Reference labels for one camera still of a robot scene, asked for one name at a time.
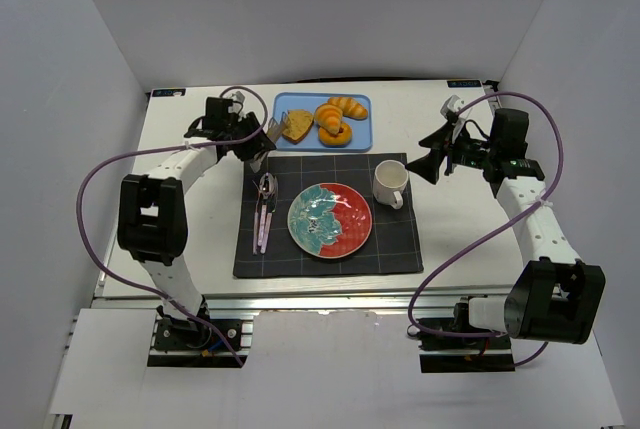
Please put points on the red teal floral plate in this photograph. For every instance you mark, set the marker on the red teal floral plate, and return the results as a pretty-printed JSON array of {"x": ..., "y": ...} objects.
[{"x": 330, "y": 220}]

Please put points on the metal spoon pink handle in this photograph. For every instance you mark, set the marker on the metal spoon pink handle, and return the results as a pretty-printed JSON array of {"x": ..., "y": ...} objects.
[{"x": 265, "y": 207}]

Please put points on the dark checked placemat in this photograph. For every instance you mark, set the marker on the dark checked placemat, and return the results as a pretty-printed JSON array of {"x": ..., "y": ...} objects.
[{"x": 392, "y": 248}]

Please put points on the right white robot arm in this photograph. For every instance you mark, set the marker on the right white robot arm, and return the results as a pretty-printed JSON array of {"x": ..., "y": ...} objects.
[{"x": 557, "y": 295}]

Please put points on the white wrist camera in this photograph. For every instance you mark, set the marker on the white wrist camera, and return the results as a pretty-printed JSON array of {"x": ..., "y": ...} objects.
[
  {"x": 451, "y": 106},
  {"x": 238, "y": 100}
]

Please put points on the right blue table label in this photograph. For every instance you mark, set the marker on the right blue table label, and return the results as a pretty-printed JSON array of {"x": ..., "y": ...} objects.
[{"x": 464, "y": 83}]

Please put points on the striped croissant roll front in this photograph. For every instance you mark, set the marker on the striped croissant roll front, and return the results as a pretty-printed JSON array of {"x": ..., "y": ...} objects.
[{"x": 328, "y": 117}]

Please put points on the white ceramic mug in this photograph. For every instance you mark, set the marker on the white ceramic mug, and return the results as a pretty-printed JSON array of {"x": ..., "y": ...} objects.
[{"x": 390, "y": 180}]

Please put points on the striped croissant roll back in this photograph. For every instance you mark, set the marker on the striped croissant roll back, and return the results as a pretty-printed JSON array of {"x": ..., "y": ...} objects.
[{"x": 350, "y": 107}]

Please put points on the left blue table label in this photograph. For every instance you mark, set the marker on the left blue table label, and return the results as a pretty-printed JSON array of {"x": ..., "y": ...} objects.
[{"x": 168, "y": 92}]

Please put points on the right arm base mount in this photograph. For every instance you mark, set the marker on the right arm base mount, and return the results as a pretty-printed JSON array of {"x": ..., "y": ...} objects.
[{"x": 447, "y": 355}]

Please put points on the metal knife pink handle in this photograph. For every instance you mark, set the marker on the metal knife pink handle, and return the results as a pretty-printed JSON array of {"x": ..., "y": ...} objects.
[{"x": 271, "y": 204}]

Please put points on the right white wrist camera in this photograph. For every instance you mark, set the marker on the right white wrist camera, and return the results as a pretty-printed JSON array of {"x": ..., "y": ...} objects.
[{"x": 451, "y": 106}]

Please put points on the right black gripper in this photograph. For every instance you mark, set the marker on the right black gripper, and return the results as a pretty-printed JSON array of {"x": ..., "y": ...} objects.
[{"x": 445, "y": 154}]

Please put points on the striped croissant roll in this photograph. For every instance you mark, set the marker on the striped croissant roll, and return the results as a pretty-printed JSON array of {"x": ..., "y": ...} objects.
[
  {"x": 328, "y": 117},
  {"x": 350, "y": 107}
]

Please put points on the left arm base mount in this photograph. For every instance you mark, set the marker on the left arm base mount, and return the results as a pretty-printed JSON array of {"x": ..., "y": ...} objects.
[{"x": 184, "y": 344}]

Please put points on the aluminium table frame rail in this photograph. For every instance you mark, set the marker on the aluminium table frame rail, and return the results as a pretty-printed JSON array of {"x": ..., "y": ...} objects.
[{"x": 438, "y": 301}]

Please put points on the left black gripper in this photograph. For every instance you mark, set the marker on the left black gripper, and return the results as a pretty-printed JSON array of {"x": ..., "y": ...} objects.
[{"x": 255, "y": 140}]

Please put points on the orange ring donut bread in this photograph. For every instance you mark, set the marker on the orange ring donut bread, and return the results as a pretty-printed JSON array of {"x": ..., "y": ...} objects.
[{"x": 341, "y": 139}]

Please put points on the blue plastic tray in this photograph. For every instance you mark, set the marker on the blue plastic tray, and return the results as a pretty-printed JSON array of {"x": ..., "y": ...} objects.
[{"x": 362, "y": 139}]

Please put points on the metal tongs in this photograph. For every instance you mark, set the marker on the metal tongs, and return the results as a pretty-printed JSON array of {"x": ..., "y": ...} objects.
[{"x": 274, "y": 132}]

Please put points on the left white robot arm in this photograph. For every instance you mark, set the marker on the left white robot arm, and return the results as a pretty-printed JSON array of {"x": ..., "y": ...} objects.
[{"x": 152, "y": 219}]

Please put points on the brown bread slice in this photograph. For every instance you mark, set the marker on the brown bread slice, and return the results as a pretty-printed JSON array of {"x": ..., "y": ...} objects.
[{"x": 298, "y": 125}]

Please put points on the blue table label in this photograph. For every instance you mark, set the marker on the blue table label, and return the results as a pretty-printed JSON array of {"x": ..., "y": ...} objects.
[
  {"x": 464, "y": 83},
  {"x": 168, "y": 92}
]

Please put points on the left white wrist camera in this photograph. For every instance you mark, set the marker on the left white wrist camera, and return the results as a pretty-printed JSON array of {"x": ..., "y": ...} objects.
[{"x": 238, "y": 100}]

